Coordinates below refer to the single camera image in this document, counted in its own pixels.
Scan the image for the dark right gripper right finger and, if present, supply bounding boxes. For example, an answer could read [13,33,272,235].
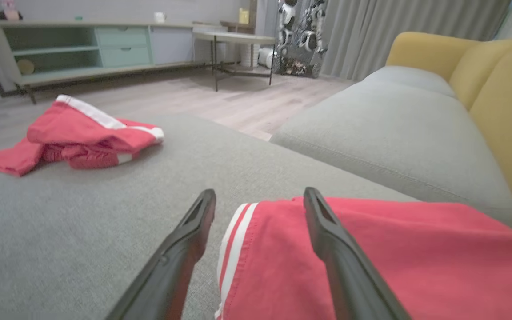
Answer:
[303,187,412,320]

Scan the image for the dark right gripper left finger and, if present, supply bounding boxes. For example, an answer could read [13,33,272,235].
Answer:
[105,189,217,320]

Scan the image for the red pants with thin stripes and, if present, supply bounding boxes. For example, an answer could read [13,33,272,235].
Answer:
[214,197,512,320]

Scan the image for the red mesh shorts white band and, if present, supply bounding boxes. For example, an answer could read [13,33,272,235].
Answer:
[0,94,165,177]

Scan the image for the large grey sofa ottoman cushion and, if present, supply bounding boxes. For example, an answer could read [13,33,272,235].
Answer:
[0,113,421,320]

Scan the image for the grey sofa back cushion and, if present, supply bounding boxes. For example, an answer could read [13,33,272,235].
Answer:
[270,66,512,228]

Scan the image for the long low green-grey TV cabinet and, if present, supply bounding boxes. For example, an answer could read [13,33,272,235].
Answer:
[0,19,241,105]

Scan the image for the small white cylinder appliance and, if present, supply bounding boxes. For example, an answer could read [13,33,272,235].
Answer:
[257,47,276,69]

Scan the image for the yellow sofa backrest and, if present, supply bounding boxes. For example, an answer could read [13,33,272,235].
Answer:
[385,31,512,234]

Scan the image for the round side table metal legs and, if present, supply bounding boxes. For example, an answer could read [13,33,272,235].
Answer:
[192,30,277,92]

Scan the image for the grey curtain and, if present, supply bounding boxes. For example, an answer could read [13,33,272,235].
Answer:
[320,0,512,81]

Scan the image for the black and white robot figure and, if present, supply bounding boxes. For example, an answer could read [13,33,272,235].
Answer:
[274,0,328,78]

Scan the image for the pink toy figure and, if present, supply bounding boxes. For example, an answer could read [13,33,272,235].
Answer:
[2,0,20,21]

